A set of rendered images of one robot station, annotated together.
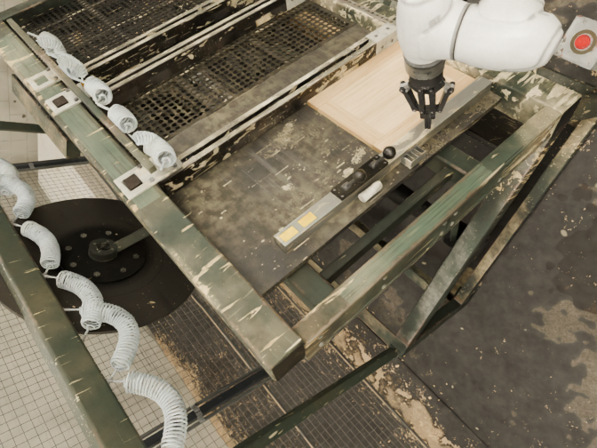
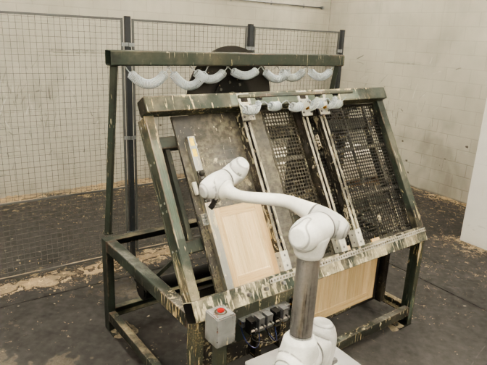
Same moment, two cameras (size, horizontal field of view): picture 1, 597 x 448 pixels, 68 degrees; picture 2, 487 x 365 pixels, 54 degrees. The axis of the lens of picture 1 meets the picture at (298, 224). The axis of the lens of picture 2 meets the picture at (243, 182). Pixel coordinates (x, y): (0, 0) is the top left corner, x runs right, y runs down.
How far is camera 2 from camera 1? 2.02 m
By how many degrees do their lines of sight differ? 27
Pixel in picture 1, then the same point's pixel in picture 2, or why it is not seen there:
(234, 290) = (177, 103)
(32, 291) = (221, 58)
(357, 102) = (247, 220)
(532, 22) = (212, 181)
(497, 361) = (56, 328)
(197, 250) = (201, 102)
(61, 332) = (197, 60)
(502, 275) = (113, 348)
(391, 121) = (228, 226)
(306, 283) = (168, 140)
